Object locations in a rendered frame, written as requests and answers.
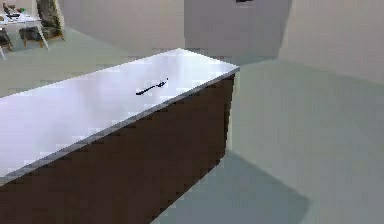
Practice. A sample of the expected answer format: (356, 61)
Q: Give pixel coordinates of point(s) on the small black utensil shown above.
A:
(150, 88)

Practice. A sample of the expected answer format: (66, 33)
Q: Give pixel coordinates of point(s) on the brown counter with white top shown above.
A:
(126, 166)

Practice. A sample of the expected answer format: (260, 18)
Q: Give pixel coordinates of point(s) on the dark cushioned wooden chair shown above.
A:
(4, 38)
(45, 23)

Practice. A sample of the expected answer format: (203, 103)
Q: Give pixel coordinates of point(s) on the white dining table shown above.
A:
(20, 20)

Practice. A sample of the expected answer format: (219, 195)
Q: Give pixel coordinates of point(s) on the black dish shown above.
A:
(14, 15)

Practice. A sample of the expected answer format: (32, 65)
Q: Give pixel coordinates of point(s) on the black framed wall picture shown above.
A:
(243, 1)

